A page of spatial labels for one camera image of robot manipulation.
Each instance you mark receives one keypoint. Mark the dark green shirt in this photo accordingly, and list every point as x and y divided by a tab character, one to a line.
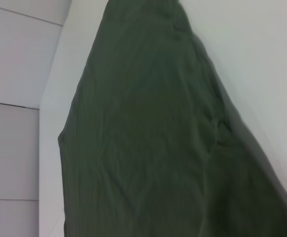
158	135

